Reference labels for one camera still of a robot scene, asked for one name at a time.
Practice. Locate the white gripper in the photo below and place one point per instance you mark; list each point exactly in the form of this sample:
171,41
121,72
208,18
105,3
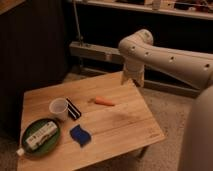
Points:
133,71

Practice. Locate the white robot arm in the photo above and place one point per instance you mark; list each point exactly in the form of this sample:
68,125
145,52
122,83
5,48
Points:
193,68

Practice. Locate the long grey case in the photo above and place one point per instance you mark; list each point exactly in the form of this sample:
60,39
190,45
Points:
152,79

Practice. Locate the orange carrot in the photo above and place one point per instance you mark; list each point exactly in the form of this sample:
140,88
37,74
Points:
101,101

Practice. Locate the wooden table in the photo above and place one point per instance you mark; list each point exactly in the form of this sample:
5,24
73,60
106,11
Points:
114,130

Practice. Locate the metal pole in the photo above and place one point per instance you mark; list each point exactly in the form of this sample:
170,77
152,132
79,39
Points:
79,36

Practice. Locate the black striped box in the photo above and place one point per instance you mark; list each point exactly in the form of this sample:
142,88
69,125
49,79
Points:
73,111

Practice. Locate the blue sponge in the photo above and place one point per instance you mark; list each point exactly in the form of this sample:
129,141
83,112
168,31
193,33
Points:
80,135

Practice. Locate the translucent plastic cup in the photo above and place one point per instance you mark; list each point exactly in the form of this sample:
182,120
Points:
59,108

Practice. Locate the green plate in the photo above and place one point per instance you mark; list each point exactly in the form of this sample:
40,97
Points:
48,145

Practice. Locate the white toothpaste tube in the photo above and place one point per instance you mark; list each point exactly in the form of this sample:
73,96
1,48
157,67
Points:
35,140

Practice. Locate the white wall shelf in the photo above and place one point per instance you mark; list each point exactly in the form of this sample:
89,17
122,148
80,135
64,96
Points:
154,7

